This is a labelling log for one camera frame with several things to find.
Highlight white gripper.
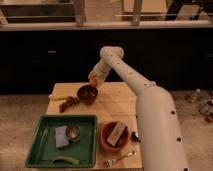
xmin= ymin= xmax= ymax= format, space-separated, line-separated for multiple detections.
xmin=88 ymin=61 xmax=111 ymax=82

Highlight orange-red apple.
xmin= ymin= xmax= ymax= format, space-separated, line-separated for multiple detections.
xmin=89 ymin=77 xmax=98 ymax=87

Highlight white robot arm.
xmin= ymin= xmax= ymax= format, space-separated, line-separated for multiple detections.
xmin=88 ymin=46 xmax=190 ymax=171

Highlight dark purple bowl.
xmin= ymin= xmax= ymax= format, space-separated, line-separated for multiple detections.
xmin=77 ymin=85 xmax=98 ymax=105

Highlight terracotta bowl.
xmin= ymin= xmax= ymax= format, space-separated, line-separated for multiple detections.
xmin=99 ymin=121 xmax=130 ymax=153

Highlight tan sponge block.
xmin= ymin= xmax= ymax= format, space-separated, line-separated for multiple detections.
xmin=107 ymin=122 xmax=127 ymax=146

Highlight small metal cup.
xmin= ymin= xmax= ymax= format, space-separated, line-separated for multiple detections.
xmin=66 ymin=125 xmax=80 ymax=140

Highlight small black object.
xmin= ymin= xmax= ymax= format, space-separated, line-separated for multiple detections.
xmin=131 ymin=131 xmax=140 ymax=142

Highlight grey sponge cloth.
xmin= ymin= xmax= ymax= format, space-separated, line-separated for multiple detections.
xmin=55 ymin=126 xmax=69 ymax=148

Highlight silver fork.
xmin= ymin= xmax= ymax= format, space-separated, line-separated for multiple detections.
xmin=104 ymin=150 xmax=137 ymax=167

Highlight green bean pod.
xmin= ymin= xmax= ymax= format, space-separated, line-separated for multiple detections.
xmin=52 ymin=156 xmax=80 ymax=164

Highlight green plastic tray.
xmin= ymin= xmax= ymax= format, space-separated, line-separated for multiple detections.
xmin=25 ymin=115 xmax=97 ymax=168

